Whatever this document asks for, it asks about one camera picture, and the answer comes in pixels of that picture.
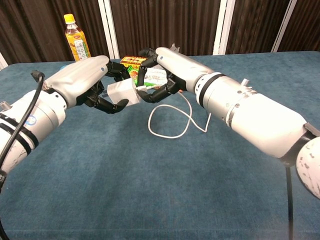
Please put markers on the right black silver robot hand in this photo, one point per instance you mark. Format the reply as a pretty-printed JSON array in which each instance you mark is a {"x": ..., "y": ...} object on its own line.
[{"x": 180, "y": 62}]

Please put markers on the white screen frame post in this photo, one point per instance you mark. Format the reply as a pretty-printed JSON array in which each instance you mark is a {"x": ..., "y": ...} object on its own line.
[
  {"x": 223, "y": 25},
  {"x": 110, "y": 27},
  {"x": 283, "y": 27},
  {"x": 2, "y": 62}
]

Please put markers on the clear plastic bag of sticks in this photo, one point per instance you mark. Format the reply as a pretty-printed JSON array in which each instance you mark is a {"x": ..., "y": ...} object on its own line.
[{"x": 175, "y": 47}]

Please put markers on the yellow cap tea bottle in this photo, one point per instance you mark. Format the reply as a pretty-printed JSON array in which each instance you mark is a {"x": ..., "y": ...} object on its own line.
[{"x": 77, "y": 42}]

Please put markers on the green white snack packet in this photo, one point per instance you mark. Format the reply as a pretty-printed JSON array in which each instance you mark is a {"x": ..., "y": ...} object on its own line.
[{"x": 156, "y": 76}]

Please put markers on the yellow red cardboard box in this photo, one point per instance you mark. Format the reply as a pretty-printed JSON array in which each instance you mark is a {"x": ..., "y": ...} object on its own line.
[{"x": 132, "y": 60}]

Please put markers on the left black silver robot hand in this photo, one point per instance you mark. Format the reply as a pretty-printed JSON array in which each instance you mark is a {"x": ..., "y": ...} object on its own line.
[{"x": 80, "y": 77}]

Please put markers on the blue tablecloth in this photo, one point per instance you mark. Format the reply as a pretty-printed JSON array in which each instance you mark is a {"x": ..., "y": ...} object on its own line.
[{"x": 160, "y": 175}]

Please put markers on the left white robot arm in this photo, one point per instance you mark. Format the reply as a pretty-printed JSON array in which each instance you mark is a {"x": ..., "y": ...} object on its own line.
[{"x": 42, "y": 115}]

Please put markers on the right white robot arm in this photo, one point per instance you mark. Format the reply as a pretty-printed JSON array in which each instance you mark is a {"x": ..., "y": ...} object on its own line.
[{"x": 257, "y": 117}]

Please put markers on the brown curtain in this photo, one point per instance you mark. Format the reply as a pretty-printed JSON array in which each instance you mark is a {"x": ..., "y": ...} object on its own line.
[
  {"x": 165, "y": 22},
  {"x": 305, "y": 27},
  {"x": 37, "y": 27},
  {"x": 255, "y": 22}
]

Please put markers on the white power adapter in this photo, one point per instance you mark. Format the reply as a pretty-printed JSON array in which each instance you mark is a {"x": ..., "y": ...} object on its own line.
[{"x": 122, "y": 91}]

